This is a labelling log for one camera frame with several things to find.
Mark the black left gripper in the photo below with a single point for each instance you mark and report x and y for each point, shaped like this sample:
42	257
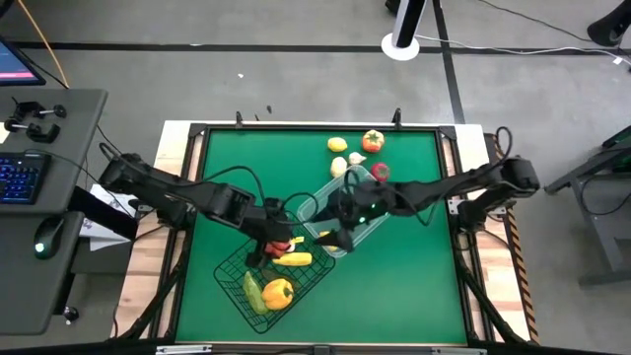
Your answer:
278	231

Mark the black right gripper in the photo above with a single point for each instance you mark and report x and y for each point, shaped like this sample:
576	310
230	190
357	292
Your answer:
362	204

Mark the yellow toy banana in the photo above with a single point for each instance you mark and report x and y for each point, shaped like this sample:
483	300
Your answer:
324	234

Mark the red toy bell pepper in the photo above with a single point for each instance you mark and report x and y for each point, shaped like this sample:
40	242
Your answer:
277	249

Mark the yellow toy corn cob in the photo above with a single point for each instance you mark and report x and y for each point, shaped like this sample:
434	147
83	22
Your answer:
293	259

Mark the green toy pepper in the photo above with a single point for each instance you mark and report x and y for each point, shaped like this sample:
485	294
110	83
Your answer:
254	296

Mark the yellow toy bell pepper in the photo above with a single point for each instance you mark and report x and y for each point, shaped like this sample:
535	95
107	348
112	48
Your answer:
277	294

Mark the red toy apple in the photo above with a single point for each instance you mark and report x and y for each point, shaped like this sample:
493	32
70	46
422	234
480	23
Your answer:
380	172

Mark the orange-red toy tomato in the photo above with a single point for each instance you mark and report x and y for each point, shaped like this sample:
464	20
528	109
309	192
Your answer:
373	141

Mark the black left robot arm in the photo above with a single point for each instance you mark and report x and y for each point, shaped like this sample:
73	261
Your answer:
162	190

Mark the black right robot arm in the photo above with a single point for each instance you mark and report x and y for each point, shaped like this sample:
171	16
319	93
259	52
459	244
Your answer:
493	180

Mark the clear plastic bin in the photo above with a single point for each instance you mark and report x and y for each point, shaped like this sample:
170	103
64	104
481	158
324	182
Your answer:
315	204

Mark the pale yellow toy onion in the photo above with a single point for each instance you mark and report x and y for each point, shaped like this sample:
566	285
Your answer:
338	166

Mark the white toy garlic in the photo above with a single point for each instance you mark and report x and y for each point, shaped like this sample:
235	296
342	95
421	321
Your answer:
356	158

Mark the yellow toy lemon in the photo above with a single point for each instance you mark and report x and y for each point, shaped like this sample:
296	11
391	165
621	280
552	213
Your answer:
337	144

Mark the black table edge clamp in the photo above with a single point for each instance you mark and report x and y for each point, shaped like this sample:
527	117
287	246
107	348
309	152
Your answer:
239	119
397	118

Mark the white paper sheet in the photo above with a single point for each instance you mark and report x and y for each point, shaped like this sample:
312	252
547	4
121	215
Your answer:
106	232

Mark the black yellow hazard tape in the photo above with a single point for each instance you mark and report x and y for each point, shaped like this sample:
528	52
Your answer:
523	286

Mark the black round knob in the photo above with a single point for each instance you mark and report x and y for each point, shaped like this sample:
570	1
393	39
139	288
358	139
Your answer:
70	314

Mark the black tower fan white base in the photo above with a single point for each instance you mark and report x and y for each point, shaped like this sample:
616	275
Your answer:
400	49

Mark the black computer mouse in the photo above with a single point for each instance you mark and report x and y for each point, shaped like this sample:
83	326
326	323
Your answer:
48	236

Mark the grey desk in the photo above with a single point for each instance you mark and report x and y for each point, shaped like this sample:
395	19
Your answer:
29	286

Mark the black c-clamp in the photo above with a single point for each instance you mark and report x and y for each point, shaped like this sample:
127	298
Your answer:
29	108
42	134

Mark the backlit keyboard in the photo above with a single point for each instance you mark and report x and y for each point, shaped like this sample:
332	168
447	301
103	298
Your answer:
20	180

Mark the grey side table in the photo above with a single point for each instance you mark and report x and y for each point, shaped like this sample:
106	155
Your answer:
604	227

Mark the computer monitor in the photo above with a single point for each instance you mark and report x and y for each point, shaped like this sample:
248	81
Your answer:
17	64

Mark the black stand base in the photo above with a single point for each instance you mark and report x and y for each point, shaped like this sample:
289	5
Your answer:
611	24

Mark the black table frame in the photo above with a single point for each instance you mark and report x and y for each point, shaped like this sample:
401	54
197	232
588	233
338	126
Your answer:
320	126

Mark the silver mounting bracket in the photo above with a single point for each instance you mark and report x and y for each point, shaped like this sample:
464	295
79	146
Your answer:
456	206

